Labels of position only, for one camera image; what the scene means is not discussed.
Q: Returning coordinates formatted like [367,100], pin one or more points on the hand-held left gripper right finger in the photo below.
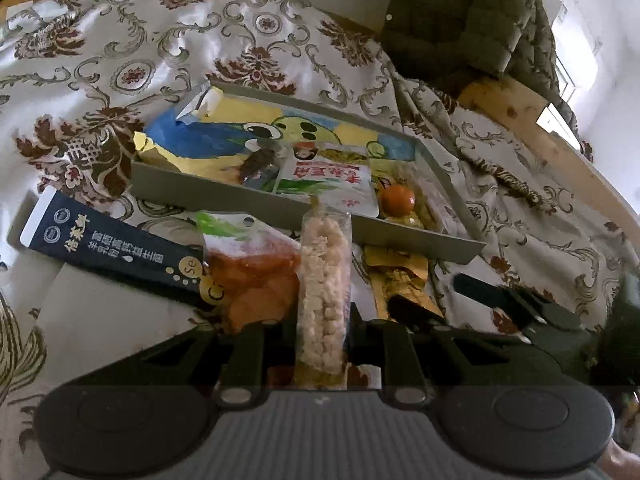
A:
[362,345]

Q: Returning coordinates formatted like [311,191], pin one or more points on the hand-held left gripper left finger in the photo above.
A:
[247,355]

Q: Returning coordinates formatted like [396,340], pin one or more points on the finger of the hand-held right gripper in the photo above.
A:
[412,312]
[495,300]

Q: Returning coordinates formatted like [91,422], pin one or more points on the gold snack packet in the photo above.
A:
[395,275]

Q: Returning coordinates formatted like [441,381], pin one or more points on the clear puffed rice bar packet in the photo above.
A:
[322,285]

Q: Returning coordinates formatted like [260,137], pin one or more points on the orange snack bag green top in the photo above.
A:
[250,280]

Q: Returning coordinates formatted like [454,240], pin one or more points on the orange tangerine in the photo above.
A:
[397,199]

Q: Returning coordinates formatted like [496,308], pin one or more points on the white green snack pouch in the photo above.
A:
[325,180]

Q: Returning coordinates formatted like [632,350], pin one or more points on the navy blue long packet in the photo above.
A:
[110,245]

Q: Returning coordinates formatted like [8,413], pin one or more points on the grey plastic tray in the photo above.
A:
[200,185]

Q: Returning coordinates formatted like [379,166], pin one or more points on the dark snack packet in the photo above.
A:
[260,162]

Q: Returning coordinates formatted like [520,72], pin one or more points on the person's right forearm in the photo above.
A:
[622,460]

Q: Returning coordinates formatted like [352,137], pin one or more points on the clear biscuit packet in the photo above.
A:
[431,200]

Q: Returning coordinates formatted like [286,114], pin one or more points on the cartoon paper tray liner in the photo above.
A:
[200,140]

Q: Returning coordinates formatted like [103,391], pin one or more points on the white air conditioner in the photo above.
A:
[580,55]

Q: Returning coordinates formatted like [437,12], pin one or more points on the green quilted jacket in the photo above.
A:
[440,10]

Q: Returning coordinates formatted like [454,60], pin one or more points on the floral printed blanket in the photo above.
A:
[75,110]

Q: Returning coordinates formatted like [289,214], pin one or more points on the wooden bed frame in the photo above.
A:
[525,105]

